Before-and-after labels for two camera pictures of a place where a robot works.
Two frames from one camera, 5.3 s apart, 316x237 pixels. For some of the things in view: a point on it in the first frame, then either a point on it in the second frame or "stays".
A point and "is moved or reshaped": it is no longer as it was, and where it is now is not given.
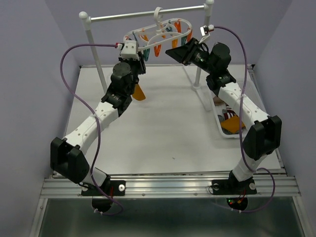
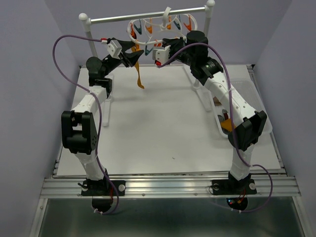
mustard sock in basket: (232, 124) stays
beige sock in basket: (217, 100) stays
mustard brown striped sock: (138, 94) is moved or reshaped
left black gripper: (139, 63) → (129, 58)
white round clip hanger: (157, 23) is moved or reshaped
